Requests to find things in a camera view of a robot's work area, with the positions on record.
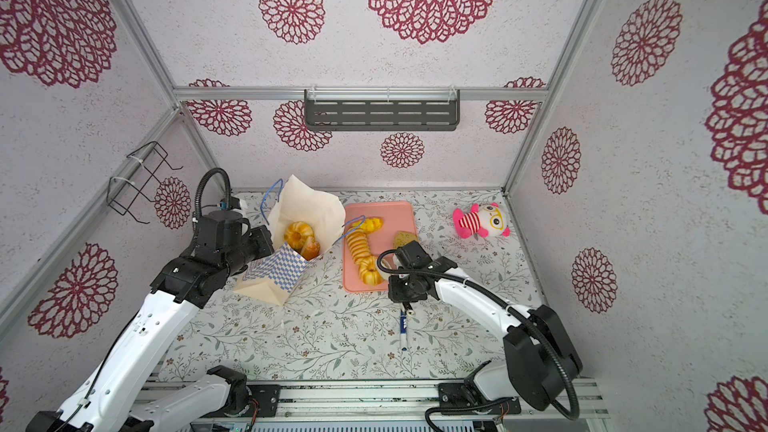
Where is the checkered paper bag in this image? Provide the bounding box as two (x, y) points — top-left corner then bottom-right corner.
(233, 175), (365, 306)

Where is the bundt bread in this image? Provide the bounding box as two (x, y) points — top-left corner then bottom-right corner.
(283, 221), (315, 252)
(358, 256), (383, 286)

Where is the toast slice bread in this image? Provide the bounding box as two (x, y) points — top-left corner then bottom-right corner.
(393, 231), (418, 249)

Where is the ridged spiral bread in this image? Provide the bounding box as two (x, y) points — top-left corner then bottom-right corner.
(346, 230), (376, 273)

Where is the yellow twisted bread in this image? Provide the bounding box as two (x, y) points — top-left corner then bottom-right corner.
(359, 217), (384, 234)

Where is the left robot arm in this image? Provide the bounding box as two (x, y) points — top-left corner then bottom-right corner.
(26, 168), (274, 431)

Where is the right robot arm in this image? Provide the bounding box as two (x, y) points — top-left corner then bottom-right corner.
(376, 241), (583, 431)

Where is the blue marker pen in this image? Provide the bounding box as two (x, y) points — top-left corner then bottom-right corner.
(399, 307), (409, 352)

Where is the pink tray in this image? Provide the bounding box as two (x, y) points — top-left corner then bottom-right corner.
(343, 201), (418, 293)

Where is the pink plush toy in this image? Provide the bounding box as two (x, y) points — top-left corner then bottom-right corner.
(452, 203), (511, 239)

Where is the black wire rack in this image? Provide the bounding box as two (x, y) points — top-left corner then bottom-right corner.
(105, 140), (182, 225)

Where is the metal base rail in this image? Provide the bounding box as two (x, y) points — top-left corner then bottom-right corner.
(134, 379), (610, 432)

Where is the grey wall shelf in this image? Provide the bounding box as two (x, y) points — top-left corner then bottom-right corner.
(303, 89), (461, 132)

